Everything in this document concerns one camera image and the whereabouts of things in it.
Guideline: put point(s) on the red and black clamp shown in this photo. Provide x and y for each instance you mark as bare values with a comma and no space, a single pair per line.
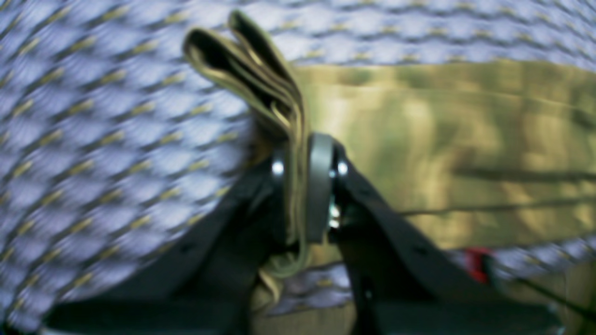
479,264

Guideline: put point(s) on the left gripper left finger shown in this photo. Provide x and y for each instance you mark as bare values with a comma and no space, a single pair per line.
202,285

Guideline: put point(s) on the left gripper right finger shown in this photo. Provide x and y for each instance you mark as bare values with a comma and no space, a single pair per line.
401,283

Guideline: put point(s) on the camouflage T-shirt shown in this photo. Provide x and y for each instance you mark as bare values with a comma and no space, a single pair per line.
498,154

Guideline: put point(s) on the fan-patterned purple tablecloth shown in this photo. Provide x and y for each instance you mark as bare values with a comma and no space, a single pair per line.
95,84

